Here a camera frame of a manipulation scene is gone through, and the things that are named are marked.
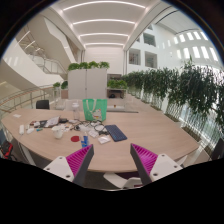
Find green tote bag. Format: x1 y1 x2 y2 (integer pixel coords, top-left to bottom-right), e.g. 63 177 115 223
82 98 108 123

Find black cable tangle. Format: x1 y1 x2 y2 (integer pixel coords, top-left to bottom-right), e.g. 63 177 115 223
71 120 108 136

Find black office chair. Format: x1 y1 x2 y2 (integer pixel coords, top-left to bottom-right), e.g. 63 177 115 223
35 99 51 110

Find small planter with plants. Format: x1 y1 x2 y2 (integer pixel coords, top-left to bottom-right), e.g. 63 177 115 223
52 80 69 100

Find white ceramic mug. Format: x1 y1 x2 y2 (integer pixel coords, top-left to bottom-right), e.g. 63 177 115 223
51 125 66 140

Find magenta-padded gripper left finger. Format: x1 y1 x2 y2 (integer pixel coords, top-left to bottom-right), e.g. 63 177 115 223
43 144 95 188

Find white tissue packet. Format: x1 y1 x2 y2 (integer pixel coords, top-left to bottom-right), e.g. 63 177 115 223
97 134 112 145

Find clear blue-label water bottle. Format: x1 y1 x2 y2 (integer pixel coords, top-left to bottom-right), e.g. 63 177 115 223
80 131 90 149

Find white chair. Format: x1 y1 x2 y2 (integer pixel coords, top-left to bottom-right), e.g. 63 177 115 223
102 171 144 190

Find red and black bag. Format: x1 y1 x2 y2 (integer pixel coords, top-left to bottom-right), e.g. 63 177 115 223
0 139 16 160

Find row of green plants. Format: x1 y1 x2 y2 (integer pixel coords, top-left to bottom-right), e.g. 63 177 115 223
121 56 224 134

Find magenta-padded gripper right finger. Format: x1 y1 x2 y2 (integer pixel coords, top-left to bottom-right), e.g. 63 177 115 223
129 142 184 187

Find white planter cabinet with plants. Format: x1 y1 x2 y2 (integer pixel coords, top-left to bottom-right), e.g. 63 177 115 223
67 61 111 100

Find clear tumbler with lid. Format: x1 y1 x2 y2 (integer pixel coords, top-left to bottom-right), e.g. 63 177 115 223
71 102 81 121

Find ceiling light strips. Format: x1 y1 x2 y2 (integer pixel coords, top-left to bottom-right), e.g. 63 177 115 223
61 0 148 48

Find low shelf with plants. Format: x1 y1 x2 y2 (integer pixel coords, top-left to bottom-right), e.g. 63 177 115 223
106 79 129 99

